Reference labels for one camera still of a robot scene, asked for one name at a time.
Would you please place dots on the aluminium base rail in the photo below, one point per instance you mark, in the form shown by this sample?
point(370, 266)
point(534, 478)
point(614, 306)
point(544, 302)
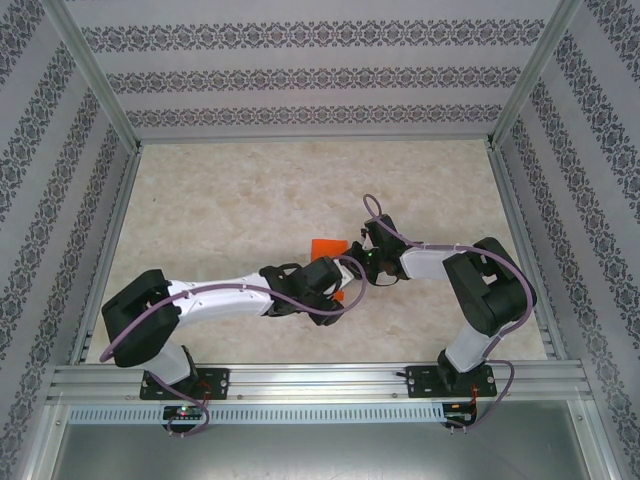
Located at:
point(310, 380)

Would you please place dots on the circuit board with green light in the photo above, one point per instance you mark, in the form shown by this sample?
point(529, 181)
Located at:
point(182, 412)

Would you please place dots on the aluminium frame post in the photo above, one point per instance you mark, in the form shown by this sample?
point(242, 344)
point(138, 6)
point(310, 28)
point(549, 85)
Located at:
point(531, 75)
point(92, 75)

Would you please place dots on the left aluminium side rail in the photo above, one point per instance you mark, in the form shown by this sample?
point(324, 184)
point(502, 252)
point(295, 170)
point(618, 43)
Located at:
point(109, 250)

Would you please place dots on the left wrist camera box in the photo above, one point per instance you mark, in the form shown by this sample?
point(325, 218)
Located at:
point(345, 276)

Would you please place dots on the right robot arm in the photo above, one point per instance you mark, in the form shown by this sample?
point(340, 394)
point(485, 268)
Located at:
point(490, 300)

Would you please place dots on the left aluminium frame post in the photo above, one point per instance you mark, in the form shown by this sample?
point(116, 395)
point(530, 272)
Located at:
point(92, 75)

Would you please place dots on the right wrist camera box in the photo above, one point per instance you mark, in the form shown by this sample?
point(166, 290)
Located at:
point(367, 239)

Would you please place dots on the right aluminium frame post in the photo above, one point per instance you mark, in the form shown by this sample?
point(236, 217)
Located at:
point(531, 75)

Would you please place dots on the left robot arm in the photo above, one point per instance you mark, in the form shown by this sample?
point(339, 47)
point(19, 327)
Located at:
point(135, 325)

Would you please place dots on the aluminium rail along wall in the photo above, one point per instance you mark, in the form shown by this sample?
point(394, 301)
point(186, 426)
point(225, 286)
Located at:
point(315, 138)

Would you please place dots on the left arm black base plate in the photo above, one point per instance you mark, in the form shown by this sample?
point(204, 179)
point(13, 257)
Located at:
point(217, 380)

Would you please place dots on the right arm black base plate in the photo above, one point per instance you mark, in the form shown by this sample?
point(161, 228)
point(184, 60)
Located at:
point(422, 382)

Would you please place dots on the orange paper sheet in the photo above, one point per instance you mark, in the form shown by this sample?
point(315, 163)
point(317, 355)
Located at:
point(327, 248)

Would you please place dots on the small dark circuit board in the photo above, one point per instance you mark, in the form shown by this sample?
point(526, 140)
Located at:
point(457, 416)

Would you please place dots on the grey metal sheet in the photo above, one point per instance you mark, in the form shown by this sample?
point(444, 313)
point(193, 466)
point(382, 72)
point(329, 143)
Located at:
point(310, 455)

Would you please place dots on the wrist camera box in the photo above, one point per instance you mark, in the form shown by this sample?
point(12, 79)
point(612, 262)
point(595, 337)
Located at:
point(345, 276)
point(367, 239)

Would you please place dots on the right aluminium side rail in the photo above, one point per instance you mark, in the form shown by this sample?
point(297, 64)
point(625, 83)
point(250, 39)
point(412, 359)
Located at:
point(523, 240)

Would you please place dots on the aluminium side rail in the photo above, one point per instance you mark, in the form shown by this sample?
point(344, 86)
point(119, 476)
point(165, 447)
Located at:
point(523, 240)
point(109, 250)

